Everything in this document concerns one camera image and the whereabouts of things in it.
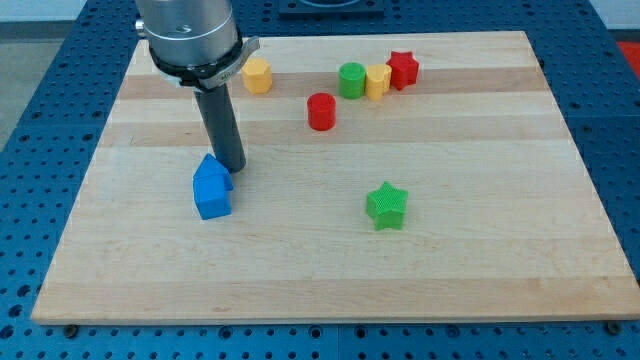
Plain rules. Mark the yellow hexagon block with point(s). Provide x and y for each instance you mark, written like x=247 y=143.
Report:
x=256 y=76

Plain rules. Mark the green star block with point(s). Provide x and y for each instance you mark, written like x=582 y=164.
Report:
x=386 y=206

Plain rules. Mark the blue house-shaped block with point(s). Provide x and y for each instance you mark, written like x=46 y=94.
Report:
x=212 y=184

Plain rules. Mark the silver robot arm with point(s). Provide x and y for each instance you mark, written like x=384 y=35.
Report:
x=194 y=43

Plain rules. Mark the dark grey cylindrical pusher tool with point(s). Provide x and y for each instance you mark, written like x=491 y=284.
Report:
x=218 y=116

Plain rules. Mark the green cylinder block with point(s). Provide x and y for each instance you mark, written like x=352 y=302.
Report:
x=351 y=80

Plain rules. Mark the wooden board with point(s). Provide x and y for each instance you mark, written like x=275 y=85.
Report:
x=502 y=221

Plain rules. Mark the yellow heart block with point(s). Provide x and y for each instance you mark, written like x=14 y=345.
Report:
x=377 y=81

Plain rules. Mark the red star block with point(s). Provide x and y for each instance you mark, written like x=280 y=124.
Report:
x=404 y=69

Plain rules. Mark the red cylinder block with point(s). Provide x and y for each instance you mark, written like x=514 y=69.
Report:
x=321 y=111

